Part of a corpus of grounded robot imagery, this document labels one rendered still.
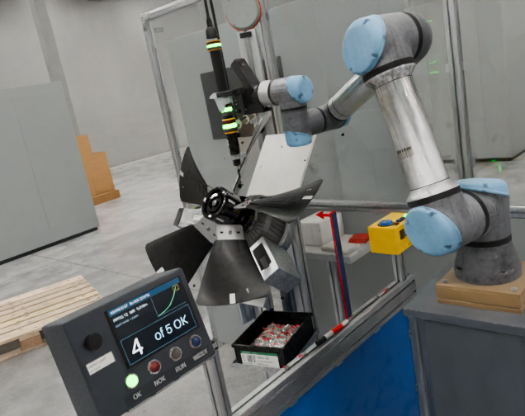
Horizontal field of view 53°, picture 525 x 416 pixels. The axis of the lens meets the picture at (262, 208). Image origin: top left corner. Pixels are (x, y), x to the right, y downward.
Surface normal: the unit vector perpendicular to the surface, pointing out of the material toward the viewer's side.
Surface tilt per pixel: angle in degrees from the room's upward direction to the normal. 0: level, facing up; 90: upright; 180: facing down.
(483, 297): 90
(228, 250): 43
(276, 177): 50
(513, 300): 90
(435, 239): 97
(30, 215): 90
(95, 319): 75
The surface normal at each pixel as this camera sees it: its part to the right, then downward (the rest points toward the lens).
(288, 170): -0.63, -0.39
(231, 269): 0.01, -0.58
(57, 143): 0.73, 0.03
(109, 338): 0.65, -0.22
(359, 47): -0.85, 0.15
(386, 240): -0.67, 0.29
